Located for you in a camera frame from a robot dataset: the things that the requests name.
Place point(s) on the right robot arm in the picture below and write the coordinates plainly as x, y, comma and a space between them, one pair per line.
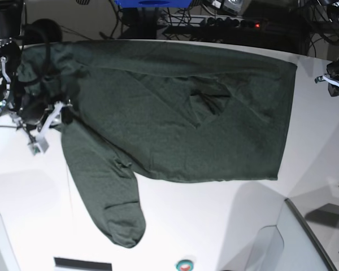
15, 34

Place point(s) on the grey monitor edge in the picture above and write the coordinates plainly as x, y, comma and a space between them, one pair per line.
321, 220

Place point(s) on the red green emergency button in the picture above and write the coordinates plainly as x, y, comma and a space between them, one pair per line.
185, 265

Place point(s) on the blue box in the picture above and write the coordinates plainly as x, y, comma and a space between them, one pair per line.
153, 3

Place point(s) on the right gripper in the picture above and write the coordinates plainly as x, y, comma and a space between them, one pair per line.
33, 110

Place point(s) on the dark green t-shirt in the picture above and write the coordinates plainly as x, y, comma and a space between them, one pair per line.
167, 111

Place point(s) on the grey power strip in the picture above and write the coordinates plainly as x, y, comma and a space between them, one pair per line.
230, 22

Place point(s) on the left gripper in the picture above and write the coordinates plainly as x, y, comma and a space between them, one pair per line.
333, 71

